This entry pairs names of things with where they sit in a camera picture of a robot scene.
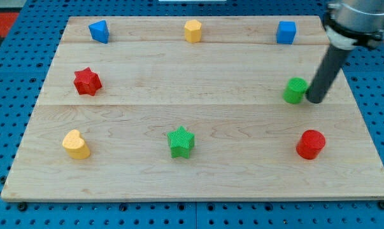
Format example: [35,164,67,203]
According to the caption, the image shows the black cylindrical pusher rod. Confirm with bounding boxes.
[305,45,351,104]

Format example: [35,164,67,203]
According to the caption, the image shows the wooden board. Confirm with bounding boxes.
[1,16,384,202]

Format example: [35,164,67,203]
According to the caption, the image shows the green cylinder block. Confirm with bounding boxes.
[283,77,308,104]

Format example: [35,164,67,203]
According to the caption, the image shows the blue cube block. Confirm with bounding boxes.
[276,21,297,45]

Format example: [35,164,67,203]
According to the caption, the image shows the red star block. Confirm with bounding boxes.
[73,67,102,96]

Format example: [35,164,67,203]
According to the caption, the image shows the yellow hexagon block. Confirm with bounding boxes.
[184,20,202,43]

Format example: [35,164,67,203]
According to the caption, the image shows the red cylinder block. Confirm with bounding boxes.
[295,130,326,160]

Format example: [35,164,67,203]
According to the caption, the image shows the yellow heart block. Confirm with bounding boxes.
[62,129,90,160]

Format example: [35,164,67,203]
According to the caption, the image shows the green star block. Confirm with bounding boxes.
[167,126,195,158]

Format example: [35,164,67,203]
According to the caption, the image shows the blue triangle block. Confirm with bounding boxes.
[89,20,110,44]

